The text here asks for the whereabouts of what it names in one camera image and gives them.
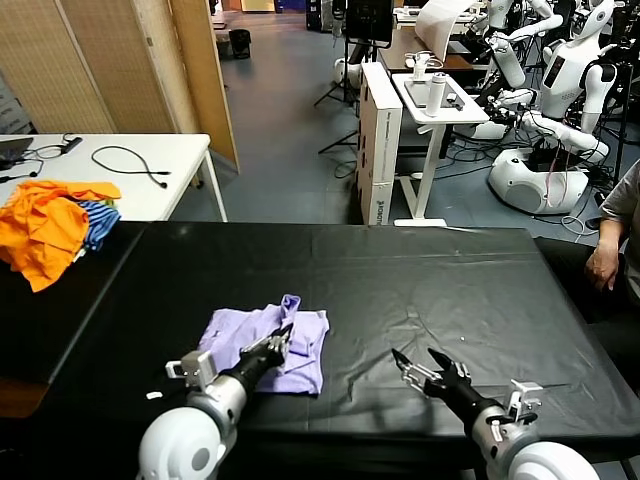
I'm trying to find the white water bottle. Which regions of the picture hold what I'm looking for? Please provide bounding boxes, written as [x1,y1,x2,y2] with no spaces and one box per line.
[425,72,450,118]

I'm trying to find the wooden folding screen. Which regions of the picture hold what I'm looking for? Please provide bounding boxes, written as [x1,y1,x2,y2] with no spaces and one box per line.
[0,0,241,175]

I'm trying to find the grey tablet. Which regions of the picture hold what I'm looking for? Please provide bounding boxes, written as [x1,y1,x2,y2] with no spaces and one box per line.
[403,79,431,109]

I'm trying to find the lavender t-shirt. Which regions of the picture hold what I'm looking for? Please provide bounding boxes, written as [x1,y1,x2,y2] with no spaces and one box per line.
[197,293,331,397]

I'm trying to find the white gadget with cables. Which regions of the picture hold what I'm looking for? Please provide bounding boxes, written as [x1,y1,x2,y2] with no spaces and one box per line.
[405,51,444,81]

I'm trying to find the tall white cardboard box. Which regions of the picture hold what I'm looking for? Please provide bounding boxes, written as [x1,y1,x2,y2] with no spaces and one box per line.
[356,61,404,227]

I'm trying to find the white rounded machine base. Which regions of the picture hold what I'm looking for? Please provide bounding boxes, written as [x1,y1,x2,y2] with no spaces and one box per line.
[333,58,362,84]

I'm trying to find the black monitor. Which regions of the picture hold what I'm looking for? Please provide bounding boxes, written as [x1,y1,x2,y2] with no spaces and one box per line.
[344,0,396,50]

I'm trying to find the orange garment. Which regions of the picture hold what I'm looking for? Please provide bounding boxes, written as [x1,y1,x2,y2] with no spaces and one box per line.
[0,179,123,293]

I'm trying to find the black side table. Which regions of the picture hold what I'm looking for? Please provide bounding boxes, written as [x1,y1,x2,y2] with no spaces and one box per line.
[0,222,149,416]

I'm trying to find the blue striped garment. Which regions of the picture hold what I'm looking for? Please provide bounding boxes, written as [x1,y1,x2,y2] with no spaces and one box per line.
[79,199,123,253]

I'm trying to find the black looped cable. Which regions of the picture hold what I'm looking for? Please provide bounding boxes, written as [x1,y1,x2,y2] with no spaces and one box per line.
[91,145,172,190]

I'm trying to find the black plastic table cover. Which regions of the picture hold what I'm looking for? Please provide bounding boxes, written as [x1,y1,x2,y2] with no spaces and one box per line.
[49,219,640,454]

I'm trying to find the brown wooden desk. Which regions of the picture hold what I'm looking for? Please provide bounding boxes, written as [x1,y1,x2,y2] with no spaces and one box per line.
[379,27,489,74]

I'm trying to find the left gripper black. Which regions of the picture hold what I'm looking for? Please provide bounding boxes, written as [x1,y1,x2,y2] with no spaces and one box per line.
[240,323,298,382]

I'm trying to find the white curved panel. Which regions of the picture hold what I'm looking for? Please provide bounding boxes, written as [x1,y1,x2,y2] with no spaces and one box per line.
[416,0,474,62]

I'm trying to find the white table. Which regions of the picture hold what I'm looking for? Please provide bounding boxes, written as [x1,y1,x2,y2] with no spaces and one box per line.
[0,132,230,224]

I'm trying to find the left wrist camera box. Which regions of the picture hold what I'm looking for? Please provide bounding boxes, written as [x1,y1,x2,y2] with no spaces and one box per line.
[164,349,217,390]

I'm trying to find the white humanoid robot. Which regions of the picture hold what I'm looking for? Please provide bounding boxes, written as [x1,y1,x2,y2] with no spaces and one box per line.
[487,0,621,217]
[469,0,565,141]

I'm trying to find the white floor cable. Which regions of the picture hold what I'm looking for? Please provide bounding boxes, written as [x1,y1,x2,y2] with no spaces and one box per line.
[562,214,604,246]

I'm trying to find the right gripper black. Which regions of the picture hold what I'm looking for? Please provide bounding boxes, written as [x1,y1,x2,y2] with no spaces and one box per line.
[391,347,484,409]

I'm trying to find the black bin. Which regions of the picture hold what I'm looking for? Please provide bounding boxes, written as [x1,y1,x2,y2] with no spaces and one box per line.
[228,29,253,60]

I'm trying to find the person's bare forearm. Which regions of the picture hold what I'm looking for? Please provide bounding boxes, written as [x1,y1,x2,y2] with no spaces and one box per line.
[597,219,626,254]

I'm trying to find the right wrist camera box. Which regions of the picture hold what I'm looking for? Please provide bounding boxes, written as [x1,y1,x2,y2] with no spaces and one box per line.
[507,379,545,425]

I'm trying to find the black tripod stand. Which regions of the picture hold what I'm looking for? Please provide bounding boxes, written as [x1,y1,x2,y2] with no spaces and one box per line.
[313,37,362,109]
[318,112,361,155]

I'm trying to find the person's bare hand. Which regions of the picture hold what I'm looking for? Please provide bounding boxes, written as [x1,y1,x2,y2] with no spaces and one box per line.
[584,241,622,293]

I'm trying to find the person's black trousers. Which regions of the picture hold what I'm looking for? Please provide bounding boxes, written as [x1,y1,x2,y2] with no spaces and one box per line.
[533,234,640,326]

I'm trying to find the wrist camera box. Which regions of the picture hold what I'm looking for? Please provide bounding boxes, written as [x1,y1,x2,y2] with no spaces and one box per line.
[164,349,217,390]
[507,379,545,425]

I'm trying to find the dark laptop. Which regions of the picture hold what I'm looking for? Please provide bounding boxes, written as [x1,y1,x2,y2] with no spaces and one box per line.
[0,136,35,170]

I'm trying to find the white standing desk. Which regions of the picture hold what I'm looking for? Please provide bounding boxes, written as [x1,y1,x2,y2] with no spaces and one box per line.
[391,72,491,229]

